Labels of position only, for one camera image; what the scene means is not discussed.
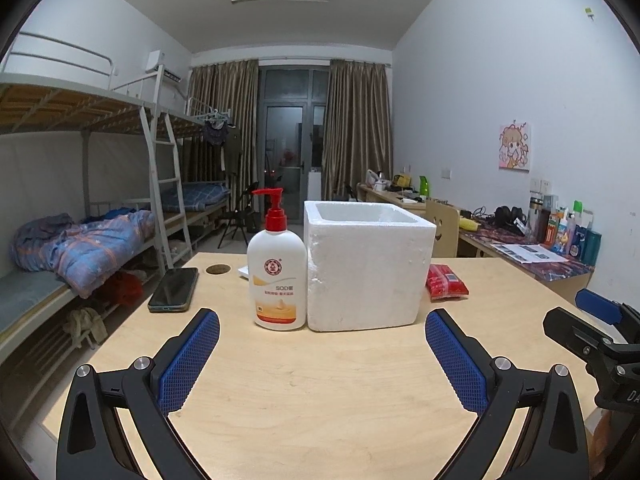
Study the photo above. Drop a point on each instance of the beige cloth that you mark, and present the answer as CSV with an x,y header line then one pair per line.
x,y
87,325

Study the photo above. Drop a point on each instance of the glass balcony door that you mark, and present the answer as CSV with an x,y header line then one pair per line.
x,y
287,130

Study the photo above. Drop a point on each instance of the wooden chair with smiley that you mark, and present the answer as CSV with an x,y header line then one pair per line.
x,y
442,230

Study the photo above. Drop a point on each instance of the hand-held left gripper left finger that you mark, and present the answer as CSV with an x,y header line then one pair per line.
x,y
187,360

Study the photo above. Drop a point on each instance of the person's right hand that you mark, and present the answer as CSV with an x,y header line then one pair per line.
x,y
604,445

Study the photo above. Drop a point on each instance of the cluster of toiletry bottles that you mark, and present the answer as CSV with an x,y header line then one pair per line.
x,y
570,235

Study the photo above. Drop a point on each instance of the long wooden desk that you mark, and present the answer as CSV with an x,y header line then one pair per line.
x,y
390,197

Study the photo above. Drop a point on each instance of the black smartphone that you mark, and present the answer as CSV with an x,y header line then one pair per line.
x,y
172,289

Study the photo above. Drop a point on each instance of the blue orange quilt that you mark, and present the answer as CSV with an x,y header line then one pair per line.
x,y
90,250

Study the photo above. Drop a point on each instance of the brown curtain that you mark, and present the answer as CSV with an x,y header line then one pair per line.
x,y
357,125
225,125

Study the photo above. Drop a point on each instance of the white lotion bottle red pump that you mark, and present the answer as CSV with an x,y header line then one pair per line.
x,y
277,280

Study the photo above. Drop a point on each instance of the printed paper sheets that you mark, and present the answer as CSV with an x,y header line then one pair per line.
x,y
530,252

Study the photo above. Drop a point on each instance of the white foam box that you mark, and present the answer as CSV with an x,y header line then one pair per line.
x,y
365,270

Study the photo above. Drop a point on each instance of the dark hanging clothes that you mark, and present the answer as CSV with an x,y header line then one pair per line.
x,y
220,140

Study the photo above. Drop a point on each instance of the yellow box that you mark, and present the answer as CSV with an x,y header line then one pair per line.
x,y
401,180

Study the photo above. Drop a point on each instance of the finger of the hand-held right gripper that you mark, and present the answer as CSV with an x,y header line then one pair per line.
x,y
597,305
570,325

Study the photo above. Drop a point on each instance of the red snack packet white label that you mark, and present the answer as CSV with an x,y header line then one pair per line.
x,y
445,284

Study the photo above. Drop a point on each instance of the black headphones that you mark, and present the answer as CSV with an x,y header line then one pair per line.
x,y
509,216

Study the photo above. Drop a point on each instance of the cartoon wall poster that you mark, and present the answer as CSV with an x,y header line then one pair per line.
x,y
514,146

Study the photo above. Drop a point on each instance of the white bed ladder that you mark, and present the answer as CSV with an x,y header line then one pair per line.
x,y
170,185

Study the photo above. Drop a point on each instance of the white cabinet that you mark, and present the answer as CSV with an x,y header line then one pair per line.
x,y
315,185

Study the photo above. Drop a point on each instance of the white kettle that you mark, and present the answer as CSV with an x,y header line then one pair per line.
x,y
376,180

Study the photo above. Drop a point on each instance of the red cloth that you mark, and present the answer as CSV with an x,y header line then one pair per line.
x,y
122,287

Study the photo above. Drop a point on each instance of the white wall socket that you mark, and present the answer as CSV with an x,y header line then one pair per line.
x,y
540,186

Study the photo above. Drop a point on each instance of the blue plaid mattress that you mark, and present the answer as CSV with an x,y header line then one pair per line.
x,y
200,196

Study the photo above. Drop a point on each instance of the white air conditioner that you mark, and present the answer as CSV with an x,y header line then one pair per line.
x,y
162,65

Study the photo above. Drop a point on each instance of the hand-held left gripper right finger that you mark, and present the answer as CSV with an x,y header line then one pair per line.
x,y
457,360

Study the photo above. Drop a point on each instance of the yellow sponge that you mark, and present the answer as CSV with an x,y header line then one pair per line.
x,y
467,223

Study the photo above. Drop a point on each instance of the white metal bunk bed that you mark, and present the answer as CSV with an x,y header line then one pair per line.
x,y
60,105

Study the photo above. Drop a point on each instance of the patterned desk mat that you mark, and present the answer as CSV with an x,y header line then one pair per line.
x,y
560,270

